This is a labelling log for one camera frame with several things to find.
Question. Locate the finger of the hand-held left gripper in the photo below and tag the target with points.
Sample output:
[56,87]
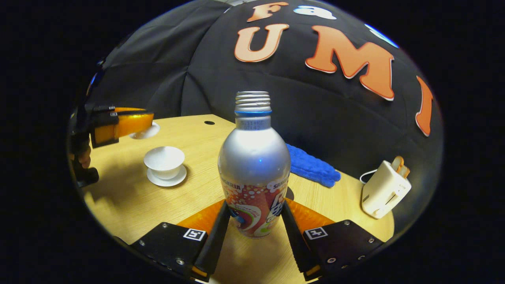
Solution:
[126,124]
[110,109]

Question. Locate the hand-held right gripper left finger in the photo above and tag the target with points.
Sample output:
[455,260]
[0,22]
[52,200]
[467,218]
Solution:
[215,244]

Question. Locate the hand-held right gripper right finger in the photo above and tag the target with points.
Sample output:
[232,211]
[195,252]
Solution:
[296,240]

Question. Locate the white teacup lid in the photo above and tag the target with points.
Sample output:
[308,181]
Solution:
[150,132]

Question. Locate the dark brown round coaster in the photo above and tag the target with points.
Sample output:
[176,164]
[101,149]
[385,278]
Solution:
[290,194]

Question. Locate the white teacup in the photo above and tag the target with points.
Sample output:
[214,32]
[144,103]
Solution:
[163,159]

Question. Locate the silver water bottle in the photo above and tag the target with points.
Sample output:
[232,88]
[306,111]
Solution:
[254,157]

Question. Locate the white saucer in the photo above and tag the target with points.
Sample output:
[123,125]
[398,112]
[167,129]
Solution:
[175,181]

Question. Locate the blue towel cloth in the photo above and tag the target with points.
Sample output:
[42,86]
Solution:
[311,165]

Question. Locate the white toaster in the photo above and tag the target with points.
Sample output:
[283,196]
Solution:
[382,191]

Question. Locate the toast bread slice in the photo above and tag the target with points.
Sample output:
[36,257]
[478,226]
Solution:
[402,165]

